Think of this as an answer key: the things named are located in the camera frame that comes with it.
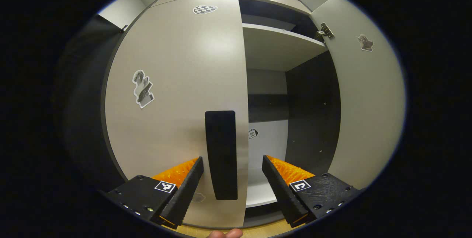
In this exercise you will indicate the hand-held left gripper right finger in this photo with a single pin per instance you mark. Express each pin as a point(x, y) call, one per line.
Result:
point(282, 197)

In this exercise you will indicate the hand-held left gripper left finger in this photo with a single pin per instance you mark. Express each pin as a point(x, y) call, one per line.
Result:
point(186, 197)

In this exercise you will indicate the grey double-door shoe cabinet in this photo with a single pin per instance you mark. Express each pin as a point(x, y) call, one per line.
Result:
point(313, 120)

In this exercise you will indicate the grey shoe cabinet door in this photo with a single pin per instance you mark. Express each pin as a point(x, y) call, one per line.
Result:
point(177, 83)
point(368, 112)

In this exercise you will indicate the grey cabinet shelf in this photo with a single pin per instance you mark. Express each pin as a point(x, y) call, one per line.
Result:
point(276, 46)
point(258, 193)

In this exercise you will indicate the metal door hinge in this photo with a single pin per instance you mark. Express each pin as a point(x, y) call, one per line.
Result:
point(325, 31)

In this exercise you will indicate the black backdrop cloth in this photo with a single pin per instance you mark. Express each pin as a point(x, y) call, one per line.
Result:
point(84, 120)

